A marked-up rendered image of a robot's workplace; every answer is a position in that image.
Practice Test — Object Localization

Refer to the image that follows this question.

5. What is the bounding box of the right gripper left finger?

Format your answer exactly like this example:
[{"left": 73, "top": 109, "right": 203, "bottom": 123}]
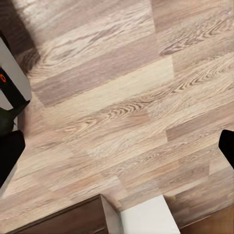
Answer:
[{"left": 0, "top": 129, "right": 25, "bottom": 188}]

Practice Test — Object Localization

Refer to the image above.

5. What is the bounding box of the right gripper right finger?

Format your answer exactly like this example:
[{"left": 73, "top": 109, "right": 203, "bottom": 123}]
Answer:
[{"left": 218, "top": 130, "right": 234, "bottom": 169}]

